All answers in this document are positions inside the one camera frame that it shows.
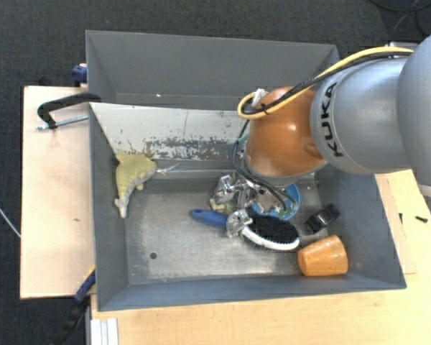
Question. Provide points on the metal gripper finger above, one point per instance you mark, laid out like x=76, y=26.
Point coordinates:
x=225, y=187
x=237, y=222

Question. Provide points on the pale yellow small object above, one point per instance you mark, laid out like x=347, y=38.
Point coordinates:
x=215, y=204

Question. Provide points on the blue cup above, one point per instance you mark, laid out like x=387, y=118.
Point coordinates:
x=293, y=194

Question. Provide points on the grey metal bin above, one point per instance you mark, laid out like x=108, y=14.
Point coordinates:
x=186, y=250

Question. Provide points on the orange cup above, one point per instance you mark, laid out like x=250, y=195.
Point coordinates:
x=323, y=256

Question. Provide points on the yellow-green toy dolphin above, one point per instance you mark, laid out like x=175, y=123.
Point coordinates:
x=131, y=178

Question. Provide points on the pale wood board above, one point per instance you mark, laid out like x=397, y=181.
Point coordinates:
x=54, y=200

